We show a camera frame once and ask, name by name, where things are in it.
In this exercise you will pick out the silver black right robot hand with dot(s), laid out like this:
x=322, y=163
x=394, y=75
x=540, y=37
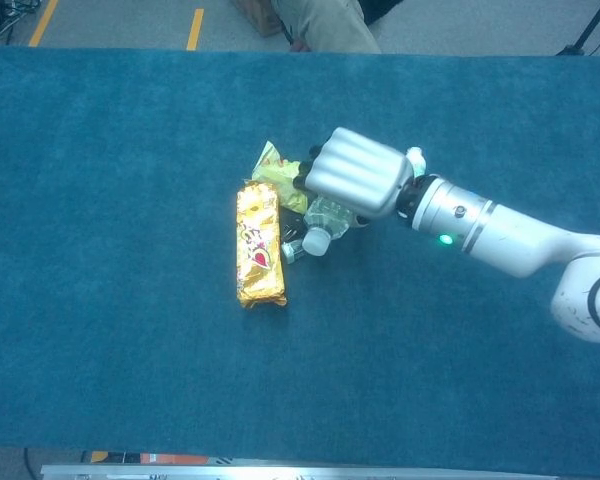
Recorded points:
x=355, y=172

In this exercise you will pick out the clear green-label water bottle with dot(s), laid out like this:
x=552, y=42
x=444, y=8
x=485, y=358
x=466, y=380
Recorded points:
x=325, y=220

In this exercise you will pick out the small white milk bottle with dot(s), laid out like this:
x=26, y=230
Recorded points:
x=416, y=159

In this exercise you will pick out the yellow-green snack bag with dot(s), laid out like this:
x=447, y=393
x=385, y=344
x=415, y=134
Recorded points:
x=275, y=175

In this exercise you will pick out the black binder clip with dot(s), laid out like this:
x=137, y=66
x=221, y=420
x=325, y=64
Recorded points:
x=292, y=222

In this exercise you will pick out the gold foil biscuit package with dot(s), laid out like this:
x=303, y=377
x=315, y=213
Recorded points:
x=260, y=250

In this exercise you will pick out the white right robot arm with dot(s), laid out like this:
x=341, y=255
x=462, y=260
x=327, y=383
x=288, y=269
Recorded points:
x=505, y=235

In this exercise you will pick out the person in khaki trousers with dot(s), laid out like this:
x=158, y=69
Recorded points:
x=330, y=25

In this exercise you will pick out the blue carpet table cloth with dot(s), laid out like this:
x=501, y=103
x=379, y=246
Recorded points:
x=130, y=200

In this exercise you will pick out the black tripod stand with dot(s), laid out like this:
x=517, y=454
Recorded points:
x=591, y=25

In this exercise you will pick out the orange label strip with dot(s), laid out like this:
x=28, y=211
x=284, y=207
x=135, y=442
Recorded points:
x=175, y=458

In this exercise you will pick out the aluminium frame rail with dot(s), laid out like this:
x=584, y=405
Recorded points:
x=280, y=472

